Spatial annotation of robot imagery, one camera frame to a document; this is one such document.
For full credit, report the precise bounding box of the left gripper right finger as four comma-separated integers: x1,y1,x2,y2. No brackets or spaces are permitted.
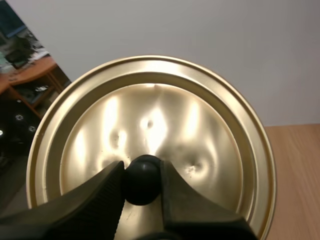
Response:
159,159,259,240

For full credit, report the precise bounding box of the gold lid with black knob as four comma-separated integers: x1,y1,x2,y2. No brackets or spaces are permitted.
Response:
26,55,277,240

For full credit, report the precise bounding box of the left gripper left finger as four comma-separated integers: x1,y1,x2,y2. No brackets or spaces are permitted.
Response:
0,160,125,240

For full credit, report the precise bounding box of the wooden desk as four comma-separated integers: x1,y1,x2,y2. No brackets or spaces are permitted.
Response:
0,56,72,118

